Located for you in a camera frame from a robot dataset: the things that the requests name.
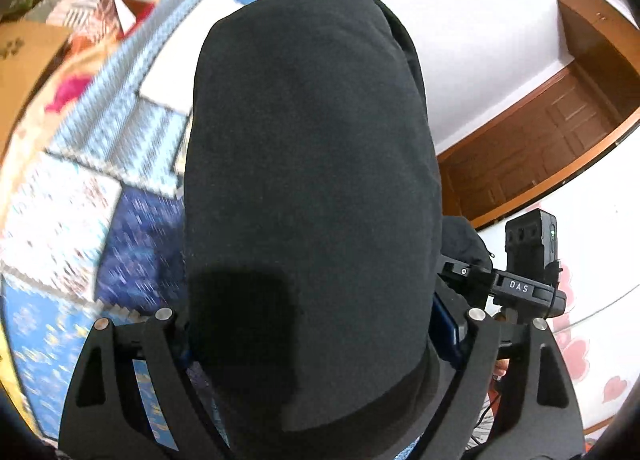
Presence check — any blue patchwork bedspread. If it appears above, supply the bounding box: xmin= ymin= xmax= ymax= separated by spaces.
xmin=1 ymin=0 xmax=254 ymax=447

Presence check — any white sliding wardrobe door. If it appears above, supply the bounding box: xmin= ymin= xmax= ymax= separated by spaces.
xmin=470 ymin=179 xmax=640 ymax=441

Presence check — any wooden overhead cabinet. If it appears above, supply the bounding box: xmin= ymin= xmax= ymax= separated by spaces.
xmin=558 ymin=0 xmax=639 ymax=119

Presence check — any wooden lap desk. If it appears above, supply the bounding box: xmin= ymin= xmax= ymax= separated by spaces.
xmin=0 ymin=20 xmax=72 ymax=157

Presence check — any black camera box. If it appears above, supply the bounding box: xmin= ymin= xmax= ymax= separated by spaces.
xmin=506 ymin=208 xmax=561 ymax=288

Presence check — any black zip hoodie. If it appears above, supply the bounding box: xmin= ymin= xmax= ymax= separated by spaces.
xmin=180 ymin=0 xmax=494 ymax=460

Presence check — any person right hand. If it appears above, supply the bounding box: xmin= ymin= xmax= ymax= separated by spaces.
xmin=492 ymin=358 xmax=510 ymax=381

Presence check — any brown wooden door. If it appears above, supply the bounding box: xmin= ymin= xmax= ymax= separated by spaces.
xmin=438 ymin=63 xmax=639 ymax=227

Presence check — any orange floral blanket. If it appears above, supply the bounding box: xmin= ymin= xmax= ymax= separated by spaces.
xmin=1 ymin=0 xmax=156 ymax=177

